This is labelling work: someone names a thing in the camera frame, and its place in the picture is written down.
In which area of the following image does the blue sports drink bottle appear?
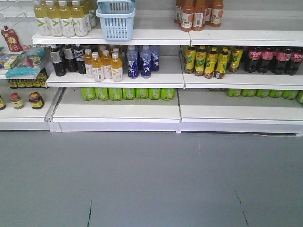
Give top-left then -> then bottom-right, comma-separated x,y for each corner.
126,45 -> 139,79
140,45 -> 152,78

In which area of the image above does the dark tea bottle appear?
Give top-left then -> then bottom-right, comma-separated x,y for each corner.
74,44 -> 86,75
63,44 -> 78,72
50,44 -> 66,76

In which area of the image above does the yellow lemon tea bottle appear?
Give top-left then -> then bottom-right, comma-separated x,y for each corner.
194,45 -> 207,76
228,46 -> 244,72
204,46 -> 218,79
214,47 -> 229,79

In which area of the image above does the white metal shelving unit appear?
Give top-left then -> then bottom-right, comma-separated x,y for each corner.
0,0 -> 303,136

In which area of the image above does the pale yellow drink bottle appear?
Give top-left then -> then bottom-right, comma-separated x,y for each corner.
71,0 -> 88,37
33,0 -> 51,36
45,0 -> 63,37
58,0 -> 75,37

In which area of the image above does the red snack pouch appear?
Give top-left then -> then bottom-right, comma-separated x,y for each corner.
1,26 -> 23,52

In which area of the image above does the orange C100 juice bottle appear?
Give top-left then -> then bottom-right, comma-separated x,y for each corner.
192,0 -> 206,31
181,0 -> 194,32
209,0 -> 224,27

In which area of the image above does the light blue plastic basket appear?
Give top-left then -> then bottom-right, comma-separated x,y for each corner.
96,0 -> 136,41

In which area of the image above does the red lid sauce jar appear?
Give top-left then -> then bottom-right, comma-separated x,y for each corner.
9,93 -> 24,109
28,92 -> 44,109

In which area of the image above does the orange vitamin drink bottle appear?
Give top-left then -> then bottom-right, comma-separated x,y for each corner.
91,52 -> 104,82
101,50 -> 112,79
111,53 -> 123,82

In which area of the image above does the plastic cola bottle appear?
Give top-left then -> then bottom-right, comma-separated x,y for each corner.
273,47 -> 292,75
244,46 -> 263,73
285,47 -> 303,75
258,46 -> 276,73

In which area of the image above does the teal snack bag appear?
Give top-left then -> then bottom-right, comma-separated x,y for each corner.
5,47 -> 46,79

